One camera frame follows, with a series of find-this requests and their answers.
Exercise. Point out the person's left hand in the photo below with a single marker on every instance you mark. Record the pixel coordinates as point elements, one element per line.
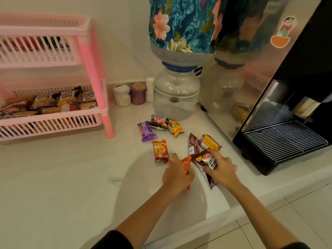
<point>177,178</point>

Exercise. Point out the person's right hand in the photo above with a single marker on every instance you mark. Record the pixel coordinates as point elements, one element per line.
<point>225,173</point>

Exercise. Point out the orange foil snack packet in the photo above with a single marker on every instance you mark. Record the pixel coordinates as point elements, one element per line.
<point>186,163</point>

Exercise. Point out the brown white-label snack packet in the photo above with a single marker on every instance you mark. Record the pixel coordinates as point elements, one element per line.
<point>158,121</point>
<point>205,158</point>

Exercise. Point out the red orange snack packet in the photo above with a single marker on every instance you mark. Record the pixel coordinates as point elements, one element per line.
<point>160,151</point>

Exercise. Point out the red brown biscuit packet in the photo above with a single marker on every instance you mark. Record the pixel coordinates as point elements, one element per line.
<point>193,143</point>

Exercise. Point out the yellow biscuit packet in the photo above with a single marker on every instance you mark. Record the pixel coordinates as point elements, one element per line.
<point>175,127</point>

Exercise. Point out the purple biscuit packet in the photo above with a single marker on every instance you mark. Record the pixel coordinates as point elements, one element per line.
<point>146,130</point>

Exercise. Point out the pink two-tier plastic rack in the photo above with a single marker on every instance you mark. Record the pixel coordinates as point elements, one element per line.
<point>89,64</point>

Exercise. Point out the rows of mixed snack packets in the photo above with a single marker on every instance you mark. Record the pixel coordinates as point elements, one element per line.
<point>42,101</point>

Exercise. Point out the green snack packet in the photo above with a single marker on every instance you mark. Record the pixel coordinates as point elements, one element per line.
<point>50,40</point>

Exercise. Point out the person's left forearm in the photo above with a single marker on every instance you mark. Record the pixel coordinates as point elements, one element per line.
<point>150,217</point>

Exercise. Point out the person's right forearm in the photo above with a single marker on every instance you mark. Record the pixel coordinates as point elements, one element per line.
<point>259,217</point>

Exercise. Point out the metal drip tray grille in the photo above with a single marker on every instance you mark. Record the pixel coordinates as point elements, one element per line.
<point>285,140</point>

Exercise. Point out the purple toothpick cup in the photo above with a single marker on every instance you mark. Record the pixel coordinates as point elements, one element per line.
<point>138,98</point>

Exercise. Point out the black left sleeve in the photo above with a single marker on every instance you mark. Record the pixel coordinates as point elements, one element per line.
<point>111,242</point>

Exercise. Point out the white salt shaker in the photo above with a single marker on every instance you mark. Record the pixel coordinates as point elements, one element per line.
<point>149,90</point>

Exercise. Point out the small white jar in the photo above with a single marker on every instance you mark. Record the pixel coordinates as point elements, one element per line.
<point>122,97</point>

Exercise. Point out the bundle of wooden toothpicks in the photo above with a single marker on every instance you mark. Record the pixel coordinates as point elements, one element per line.
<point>138,86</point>

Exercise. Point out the steel and black drinks appliance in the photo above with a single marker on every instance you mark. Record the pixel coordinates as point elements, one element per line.
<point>259,75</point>

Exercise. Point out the clear water jug blue cap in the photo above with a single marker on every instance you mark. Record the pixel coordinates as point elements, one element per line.
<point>179,59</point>

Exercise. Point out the cartoon figure sticker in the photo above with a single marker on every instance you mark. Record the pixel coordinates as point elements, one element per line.
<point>282,36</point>

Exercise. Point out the blue floral fabric cover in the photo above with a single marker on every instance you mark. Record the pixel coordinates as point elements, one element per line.
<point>186,20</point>

